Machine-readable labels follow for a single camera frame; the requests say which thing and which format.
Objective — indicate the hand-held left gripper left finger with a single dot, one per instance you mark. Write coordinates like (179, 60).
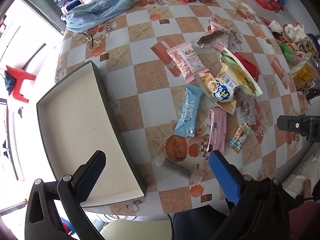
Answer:
(90, 177)

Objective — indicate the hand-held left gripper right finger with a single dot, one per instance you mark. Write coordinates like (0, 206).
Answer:
(225, 177)

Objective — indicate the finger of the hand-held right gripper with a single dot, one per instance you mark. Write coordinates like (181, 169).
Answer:
(311, 94)
(292, 124)

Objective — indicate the colourful cartoon candy packet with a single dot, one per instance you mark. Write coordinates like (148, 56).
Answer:
(240, 137)

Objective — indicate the grey box with white inside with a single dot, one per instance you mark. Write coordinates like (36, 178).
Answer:
(82, 130)

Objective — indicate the long pink snack packet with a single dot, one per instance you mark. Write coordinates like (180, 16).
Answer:
(217, 130)

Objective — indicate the clear packet with brown snack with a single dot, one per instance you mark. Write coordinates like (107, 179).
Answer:
(246, 108)

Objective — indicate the clear packet with dark stick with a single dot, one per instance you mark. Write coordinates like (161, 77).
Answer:
(175, 166)

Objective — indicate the red snack packet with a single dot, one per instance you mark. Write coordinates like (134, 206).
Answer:
(247, 66)

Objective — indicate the green yellow snack packet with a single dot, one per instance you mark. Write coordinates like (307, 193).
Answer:
(240, 77)

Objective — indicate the light blue snack packet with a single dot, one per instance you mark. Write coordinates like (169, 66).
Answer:
(188, 110)

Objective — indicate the white blue yellow snack packet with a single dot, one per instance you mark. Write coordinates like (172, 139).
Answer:
(220, 92)

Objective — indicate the yellow box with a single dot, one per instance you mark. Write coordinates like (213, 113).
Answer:
(303, 74)

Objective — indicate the person's dark blue trousers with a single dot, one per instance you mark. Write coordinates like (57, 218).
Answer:
(197, 222)

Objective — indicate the cream chair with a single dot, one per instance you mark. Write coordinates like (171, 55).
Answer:
(135, 230)

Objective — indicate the person's maroon clothing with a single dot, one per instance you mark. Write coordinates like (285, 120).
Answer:
(306, 217)

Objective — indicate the pink edged white snack packet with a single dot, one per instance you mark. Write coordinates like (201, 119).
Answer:
(226, 34)

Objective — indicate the clear packet with dark bar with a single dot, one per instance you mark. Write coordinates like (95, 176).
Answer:
(210, 37)

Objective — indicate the red plastic stool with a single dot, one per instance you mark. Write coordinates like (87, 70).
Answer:
(22, 80)

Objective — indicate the dark blue cloth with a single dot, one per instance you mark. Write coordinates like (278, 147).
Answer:
(10, 82)

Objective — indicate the gold rimmed eyeglasses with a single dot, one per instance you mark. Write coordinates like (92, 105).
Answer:
(92, 40)

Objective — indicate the light blue cloth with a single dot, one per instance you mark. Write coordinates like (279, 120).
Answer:
(100, 7)

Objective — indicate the pink plastic toy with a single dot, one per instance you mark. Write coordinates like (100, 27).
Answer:
(75, 5)

